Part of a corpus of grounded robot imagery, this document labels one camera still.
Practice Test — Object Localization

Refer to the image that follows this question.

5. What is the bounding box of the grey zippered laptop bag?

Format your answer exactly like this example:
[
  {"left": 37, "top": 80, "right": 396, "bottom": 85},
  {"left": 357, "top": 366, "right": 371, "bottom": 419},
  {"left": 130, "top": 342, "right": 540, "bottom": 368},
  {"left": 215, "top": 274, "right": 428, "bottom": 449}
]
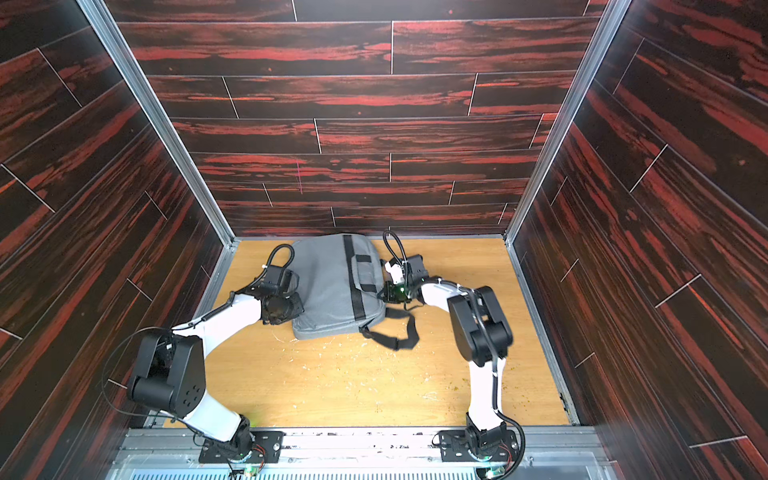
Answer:
[{"left": 289, "top": 233, "right": 420, "bottom": 351}]

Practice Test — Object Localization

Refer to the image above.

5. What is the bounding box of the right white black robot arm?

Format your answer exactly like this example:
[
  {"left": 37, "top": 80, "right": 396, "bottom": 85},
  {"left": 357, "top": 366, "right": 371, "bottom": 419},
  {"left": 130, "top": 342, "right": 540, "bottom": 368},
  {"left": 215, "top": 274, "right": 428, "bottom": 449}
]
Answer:
[{"left": 381, "top": 277, "right": 525, "bottom": 466}]

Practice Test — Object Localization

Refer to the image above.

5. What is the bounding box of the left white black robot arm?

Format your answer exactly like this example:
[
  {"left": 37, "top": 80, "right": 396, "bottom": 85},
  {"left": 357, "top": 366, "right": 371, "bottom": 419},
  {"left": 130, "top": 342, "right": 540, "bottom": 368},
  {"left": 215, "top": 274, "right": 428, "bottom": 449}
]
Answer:
[{"left": 127, "top": 287, "right": 304, "bottom": 462}]

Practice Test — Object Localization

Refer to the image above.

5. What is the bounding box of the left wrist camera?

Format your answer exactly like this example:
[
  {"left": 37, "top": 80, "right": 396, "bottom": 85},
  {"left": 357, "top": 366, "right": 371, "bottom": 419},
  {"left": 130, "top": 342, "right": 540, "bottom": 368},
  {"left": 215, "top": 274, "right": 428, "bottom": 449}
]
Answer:
[{"left": 262, "top": 265, "right": 299, "bottom": 292}]

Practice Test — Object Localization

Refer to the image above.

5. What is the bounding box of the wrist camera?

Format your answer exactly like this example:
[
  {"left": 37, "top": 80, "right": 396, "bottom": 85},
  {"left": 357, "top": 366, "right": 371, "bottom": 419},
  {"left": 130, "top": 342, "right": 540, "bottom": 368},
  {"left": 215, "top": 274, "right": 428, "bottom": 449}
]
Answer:
[
  {"left": 383, "top": 254, "right": 429, "bottom": 284},
  {"left": 262, "top": 265, "right": 299, "bottom": 292}
]

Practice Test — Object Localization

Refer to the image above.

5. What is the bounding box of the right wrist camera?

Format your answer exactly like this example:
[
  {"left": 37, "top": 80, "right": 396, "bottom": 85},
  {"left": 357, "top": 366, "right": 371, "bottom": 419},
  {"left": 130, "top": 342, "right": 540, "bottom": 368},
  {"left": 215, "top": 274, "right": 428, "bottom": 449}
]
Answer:
[{"left": 383, "top": 254, "right": 429, "bottom": 284}]

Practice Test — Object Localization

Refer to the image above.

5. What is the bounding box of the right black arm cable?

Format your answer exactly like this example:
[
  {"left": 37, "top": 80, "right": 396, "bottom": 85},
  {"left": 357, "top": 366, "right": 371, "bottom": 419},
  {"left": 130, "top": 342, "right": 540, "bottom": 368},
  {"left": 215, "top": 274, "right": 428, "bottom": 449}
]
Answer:
[{"left": 467, "top": 287, "right": 527, "bottom": 475}]

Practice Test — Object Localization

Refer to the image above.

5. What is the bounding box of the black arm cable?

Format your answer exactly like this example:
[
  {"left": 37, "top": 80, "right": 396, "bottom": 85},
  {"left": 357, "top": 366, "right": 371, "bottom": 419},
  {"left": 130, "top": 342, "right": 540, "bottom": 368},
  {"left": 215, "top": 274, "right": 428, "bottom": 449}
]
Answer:
[
  {"left": 467, "top": 287, "right": 527, "bottom": 475},
  {"left": 100, "top": 326, "right": 175, "bottom": 421}
]

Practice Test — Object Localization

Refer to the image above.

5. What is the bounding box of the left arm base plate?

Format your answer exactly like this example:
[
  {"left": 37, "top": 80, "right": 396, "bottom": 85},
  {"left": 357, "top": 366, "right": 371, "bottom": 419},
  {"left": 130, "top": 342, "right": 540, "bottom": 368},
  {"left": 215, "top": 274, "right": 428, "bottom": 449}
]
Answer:
[{"left": 198, "top": 429, "right": 285, "bottom": 465}]

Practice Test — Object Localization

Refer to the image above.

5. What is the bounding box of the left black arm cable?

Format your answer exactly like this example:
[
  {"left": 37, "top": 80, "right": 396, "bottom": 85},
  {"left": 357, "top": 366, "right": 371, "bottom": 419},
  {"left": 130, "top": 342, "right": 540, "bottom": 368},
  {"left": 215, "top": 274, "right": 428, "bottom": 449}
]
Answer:
[{"left": 100, "top": 326, "right": 175, "bottom": 421}]

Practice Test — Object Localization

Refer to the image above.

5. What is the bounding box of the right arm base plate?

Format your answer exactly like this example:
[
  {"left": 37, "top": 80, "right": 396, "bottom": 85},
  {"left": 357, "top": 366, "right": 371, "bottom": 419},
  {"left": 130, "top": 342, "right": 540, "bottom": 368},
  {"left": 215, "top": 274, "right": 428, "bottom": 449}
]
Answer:
[{"left": 433, "top": 425, "right": 519, "bottom": 464}]

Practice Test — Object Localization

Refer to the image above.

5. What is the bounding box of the aluminium front rail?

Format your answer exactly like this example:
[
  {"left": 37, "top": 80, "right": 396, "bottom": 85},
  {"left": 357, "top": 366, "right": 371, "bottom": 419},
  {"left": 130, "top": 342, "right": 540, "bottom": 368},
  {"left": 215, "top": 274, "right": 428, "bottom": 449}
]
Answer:
[{"left": 107, "top": 426, "right": 620, "bottom": 479}]

